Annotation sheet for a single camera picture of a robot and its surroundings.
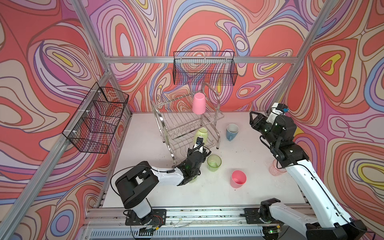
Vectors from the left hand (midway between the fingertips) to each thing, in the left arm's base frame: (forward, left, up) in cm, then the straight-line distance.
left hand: (202, 141), depth 84 cm
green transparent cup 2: (-7, -8, -13) cm, 16 cm away
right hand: (+1, -23, +19) cm, 30 cm away
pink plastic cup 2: (-17, -20, -14) cm, 30 cm away
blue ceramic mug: (+13, -20, -7) cm, 25 cm away
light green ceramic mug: (+3, 0, +5) cm, 6 cm away
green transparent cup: (-23, +5, +4) cm, 24 cm away
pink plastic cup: (+10, +2, +18) cm, 21 cm away
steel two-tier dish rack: (+23, +12, -6) cm, 27 cm away
